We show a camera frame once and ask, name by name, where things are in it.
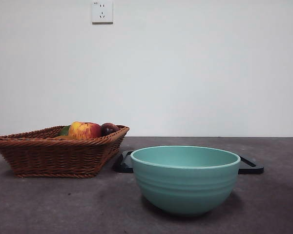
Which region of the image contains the teal ribbed bowl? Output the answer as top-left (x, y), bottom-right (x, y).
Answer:
top-left (130, 145), bottom-right (241, 218)

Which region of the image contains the black rectangular tray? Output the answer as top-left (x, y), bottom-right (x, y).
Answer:
top-left (114, 150), bottom-right (264, 175)

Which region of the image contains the red yellow apple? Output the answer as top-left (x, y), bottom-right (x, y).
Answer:
top-left (68, 121), bottom-right (102, 140)

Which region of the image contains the brown wicker basket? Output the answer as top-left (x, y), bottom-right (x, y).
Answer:
top-left (0, 125), bottom-right (130, 178)

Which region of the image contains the white wall socket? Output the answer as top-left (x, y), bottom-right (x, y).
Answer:
top-left (92, 0), bottom-right (114, 25)

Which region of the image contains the dark red plum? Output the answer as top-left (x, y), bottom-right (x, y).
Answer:
top-left (100, 122), bottom-right (120, 137)

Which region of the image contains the green fruit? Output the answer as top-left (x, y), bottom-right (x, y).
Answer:
top-left (59, 125), bottom-right (71, 137)

